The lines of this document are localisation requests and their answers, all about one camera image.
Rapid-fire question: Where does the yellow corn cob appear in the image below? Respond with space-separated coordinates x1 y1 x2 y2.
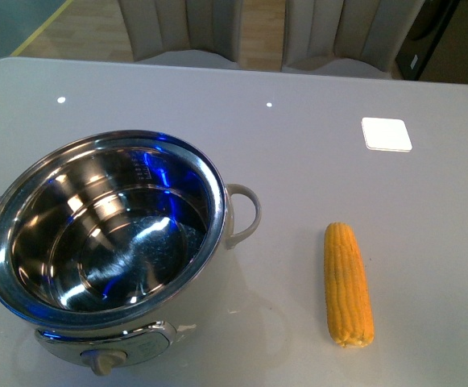
324 223 375 347

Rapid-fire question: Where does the beige upholstered chair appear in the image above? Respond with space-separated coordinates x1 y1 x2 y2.
281 0 424 79
118 0 243 69

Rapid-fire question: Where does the right beige upholstered chair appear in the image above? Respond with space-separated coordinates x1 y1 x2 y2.
281 0 424 79

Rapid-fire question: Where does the left beige upholstered chair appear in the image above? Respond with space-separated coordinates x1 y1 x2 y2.
118 0 243 69

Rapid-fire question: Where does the stainless steel electric pot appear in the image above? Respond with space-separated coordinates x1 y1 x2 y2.
0 131 262 376

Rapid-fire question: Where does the dark cabinet at right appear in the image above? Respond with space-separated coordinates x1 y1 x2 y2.
396 1 468 84

